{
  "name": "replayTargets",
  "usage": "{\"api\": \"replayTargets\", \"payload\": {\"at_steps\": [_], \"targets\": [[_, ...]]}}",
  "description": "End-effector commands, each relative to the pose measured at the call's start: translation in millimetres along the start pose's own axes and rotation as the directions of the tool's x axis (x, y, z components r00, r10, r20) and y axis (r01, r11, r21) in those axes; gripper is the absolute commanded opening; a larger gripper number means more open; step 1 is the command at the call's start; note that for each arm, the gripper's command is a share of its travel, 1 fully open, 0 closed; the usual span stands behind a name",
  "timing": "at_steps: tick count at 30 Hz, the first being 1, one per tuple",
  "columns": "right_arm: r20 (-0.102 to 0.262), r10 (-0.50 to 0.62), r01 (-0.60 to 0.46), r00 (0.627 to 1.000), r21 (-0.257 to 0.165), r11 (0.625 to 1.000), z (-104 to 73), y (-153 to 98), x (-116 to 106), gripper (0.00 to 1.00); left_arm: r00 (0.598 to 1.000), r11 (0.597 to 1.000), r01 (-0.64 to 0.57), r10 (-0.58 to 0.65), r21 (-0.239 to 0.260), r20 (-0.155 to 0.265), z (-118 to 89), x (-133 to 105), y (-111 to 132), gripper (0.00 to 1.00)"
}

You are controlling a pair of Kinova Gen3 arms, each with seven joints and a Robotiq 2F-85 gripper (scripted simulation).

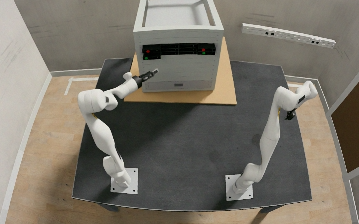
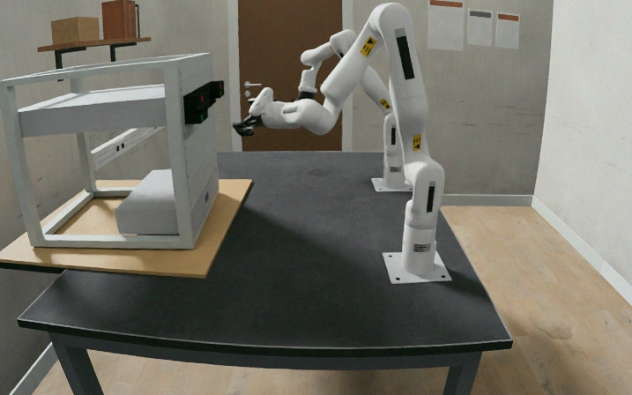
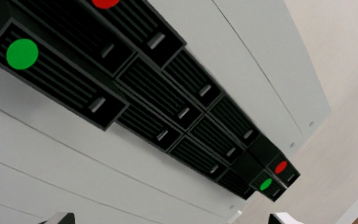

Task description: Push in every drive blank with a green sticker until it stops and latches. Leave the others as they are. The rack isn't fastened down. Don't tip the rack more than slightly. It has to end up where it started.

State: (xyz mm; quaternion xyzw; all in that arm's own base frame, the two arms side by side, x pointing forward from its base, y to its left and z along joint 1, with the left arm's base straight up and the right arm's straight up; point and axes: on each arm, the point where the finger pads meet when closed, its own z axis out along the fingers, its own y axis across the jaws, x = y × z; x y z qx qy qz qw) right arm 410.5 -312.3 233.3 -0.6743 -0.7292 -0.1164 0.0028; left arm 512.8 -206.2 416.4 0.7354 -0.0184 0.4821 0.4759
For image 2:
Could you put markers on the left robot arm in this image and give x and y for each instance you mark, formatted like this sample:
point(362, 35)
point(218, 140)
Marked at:
point(409, 101)

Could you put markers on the white metal rack frame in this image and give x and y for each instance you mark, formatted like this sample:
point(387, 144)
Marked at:
point(159, 213)

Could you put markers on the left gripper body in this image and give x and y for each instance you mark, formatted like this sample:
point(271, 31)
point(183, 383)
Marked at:
point(257, 120)

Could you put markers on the tan flat wooden board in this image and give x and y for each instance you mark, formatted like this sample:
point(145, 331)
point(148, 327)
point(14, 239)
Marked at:
point(97, 217)

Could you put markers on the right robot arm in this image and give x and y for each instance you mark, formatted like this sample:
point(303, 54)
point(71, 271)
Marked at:
point(374, 88)

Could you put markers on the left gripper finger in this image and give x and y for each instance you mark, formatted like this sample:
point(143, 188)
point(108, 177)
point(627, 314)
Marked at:
point(247, 130)
point(253, 99)

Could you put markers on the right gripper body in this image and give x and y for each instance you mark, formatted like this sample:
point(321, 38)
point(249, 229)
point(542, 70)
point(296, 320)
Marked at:
point(306, 95)

